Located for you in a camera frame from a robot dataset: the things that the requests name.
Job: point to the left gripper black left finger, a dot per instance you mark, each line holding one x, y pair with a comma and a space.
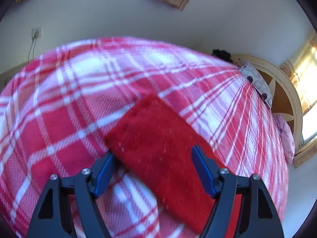
52, 216

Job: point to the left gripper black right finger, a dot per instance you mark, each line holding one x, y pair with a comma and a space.
242, 204

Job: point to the red knit sweater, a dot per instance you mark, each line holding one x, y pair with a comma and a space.
155, 143

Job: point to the pink pillow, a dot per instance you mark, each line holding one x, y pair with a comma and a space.
286, 138

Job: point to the red white plaid blanket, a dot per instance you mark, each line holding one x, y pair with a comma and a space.
56, 112

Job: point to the cream wooden headboard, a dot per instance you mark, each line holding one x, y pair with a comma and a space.
285, 97

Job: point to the white patterned pillow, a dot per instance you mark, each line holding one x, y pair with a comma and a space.
256, 79

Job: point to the bright window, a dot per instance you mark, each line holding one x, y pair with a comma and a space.
309, 126

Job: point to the white wall socket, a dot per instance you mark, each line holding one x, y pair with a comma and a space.
36, 32

